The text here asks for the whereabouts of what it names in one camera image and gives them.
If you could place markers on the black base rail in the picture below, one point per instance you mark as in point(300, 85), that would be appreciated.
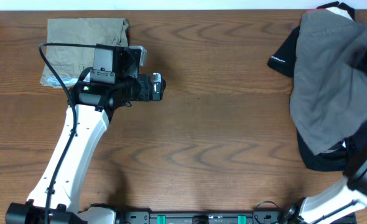
point(272, 216)

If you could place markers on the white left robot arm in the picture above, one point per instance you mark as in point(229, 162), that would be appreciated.
point(55, 199)

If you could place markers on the folded khaki shorts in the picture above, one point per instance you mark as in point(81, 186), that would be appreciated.
point(69, 62)

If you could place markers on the grey shorts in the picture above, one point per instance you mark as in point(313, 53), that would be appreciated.
point(329, 99)

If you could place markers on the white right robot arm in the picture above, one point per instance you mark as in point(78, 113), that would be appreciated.
point(343, 198)

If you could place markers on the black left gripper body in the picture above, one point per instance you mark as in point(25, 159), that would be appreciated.
point(144, 93)

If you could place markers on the black white red shirt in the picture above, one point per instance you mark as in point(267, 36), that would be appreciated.
point(283, 61)

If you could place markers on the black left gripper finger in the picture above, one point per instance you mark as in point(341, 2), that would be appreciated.
point(142, 54)
point(159, 84)

